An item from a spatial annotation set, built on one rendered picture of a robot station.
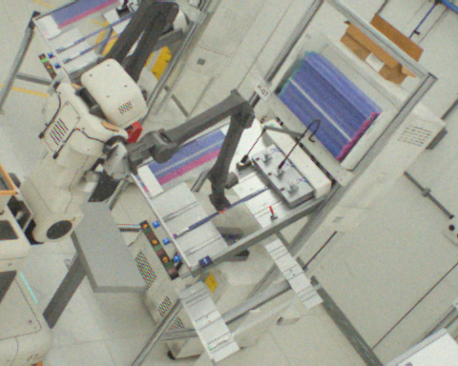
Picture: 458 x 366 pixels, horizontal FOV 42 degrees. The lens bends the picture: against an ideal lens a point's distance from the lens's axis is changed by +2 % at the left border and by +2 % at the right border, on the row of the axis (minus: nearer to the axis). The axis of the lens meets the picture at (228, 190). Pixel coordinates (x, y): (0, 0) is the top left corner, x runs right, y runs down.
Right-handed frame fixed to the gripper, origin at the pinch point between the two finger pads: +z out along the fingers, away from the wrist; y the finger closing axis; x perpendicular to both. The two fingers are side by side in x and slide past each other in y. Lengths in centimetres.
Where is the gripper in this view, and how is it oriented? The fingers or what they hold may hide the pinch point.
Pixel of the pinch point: (221, 211)
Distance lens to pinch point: 275.9
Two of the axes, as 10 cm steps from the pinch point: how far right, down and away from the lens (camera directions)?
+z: 0.9, 6.0, 8.0
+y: -4.9, -6.7, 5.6
